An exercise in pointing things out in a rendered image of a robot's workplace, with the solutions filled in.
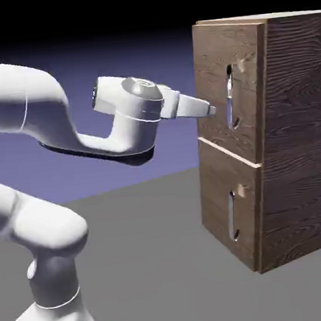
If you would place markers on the plain wood cabinet door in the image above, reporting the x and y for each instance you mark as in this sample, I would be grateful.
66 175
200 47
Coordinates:
222 198

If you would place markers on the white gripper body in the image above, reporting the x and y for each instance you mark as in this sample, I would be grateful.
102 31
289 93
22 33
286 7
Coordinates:
191 105

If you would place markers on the dark wood cabinet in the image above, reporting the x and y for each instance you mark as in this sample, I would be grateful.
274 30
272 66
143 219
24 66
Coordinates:
296 141

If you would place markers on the wood cabinet door with knot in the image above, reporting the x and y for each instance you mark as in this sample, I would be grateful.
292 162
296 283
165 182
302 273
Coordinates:
212 72

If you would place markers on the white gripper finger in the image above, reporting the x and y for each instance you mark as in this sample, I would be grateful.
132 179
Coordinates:
212 110

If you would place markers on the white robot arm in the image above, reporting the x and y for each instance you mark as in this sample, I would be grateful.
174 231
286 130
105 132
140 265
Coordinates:
48 110

